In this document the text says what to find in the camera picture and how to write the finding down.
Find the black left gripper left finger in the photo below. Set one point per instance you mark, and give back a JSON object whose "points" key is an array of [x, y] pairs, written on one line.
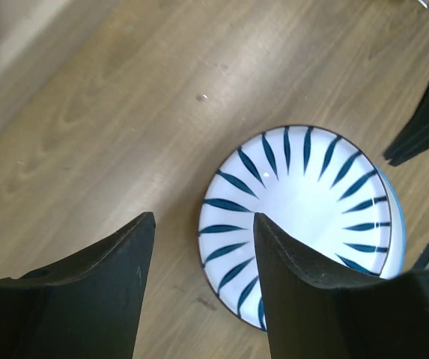
{"points": [[86, 305]]}

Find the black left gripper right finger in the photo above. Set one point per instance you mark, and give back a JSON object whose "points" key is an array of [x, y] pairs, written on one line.
{"points": [[318, 308]]}

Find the white blue striped plate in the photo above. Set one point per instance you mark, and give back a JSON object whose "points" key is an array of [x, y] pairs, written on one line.
{"points": [[225, 228]]}

